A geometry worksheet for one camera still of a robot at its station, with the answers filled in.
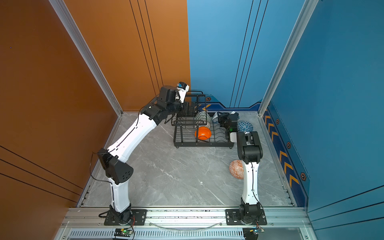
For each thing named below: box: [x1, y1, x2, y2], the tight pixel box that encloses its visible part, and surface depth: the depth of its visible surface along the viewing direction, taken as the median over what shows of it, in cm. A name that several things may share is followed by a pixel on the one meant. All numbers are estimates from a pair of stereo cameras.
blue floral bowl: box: [212, 112, 219, 123], surface depth 107 cm
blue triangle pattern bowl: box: [237, 120, 254, 133], surface depth 111 cm
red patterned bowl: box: [229, 159, 244, 180], surface depth 89 cm
